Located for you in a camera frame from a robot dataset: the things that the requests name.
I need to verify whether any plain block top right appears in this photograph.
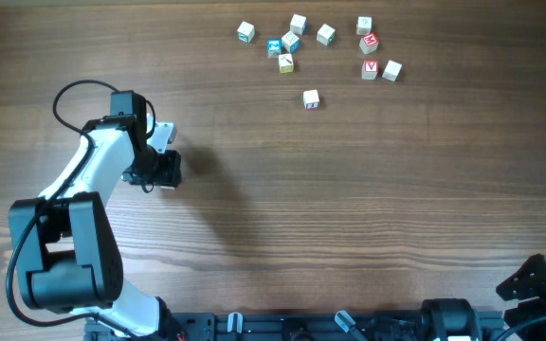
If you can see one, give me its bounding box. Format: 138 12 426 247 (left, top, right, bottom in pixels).
356 16 373 36

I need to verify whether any red M block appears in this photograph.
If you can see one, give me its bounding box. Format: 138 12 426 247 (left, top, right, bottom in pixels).
359 32 380 54

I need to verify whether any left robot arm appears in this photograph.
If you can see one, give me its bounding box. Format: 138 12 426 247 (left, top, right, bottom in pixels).
6 90 186 340

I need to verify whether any green-edged block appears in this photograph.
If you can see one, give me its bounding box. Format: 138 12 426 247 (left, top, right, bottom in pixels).
317 24 336 45
237 21 255 44

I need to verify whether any plain block top centre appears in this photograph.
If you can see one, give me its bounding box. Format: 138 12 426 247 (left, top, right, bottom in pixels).
290 13 307 35

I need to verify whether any plain block far right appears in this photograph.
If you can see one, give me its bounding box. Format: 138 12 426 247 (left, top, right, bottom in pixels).
382 61 402 81

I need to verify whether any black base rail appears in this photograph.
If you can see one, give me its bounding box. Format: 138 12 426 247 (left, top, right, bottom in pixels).
84 310 507 341

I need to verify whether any yellow hammer block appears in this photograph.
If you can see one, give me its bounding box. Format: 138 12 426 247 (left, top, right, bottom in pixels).
278 53 295 74

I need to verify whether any green-edged block top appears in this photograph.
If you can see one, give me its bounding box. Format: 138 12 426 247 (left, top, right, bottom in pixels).
317 24 336 45

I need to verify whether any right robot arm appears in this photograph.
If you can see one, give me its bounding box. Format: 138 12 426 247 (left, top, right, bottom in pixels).
421 254 546 340

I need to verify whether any red A block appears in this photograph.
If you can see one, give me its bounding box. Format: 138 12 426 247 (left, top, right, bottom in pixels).
361 60 379 81

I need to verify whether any blue letter block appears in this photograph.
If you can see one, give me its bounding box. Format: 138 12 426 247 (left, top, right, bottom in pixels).
267 39 282 59

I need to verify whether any green-edged block far left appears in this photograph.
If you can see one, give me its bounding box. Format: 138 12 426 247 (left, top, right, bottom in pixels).
237 21 255 44

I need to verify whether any blue-edged round-symbol block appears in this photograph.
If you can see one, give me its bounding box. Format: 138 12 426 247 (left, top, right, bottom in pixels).
282 31 300 53

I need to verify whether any red-edged bottom block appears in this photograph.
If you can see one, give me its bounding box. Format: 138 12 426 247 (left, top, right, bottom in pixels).
302 89 320 110

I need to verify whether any plain block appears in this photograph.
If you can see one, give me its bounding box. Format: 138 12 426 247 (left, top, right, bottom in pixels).
382 61 402 81
290 13 307 35
356 16 373 36

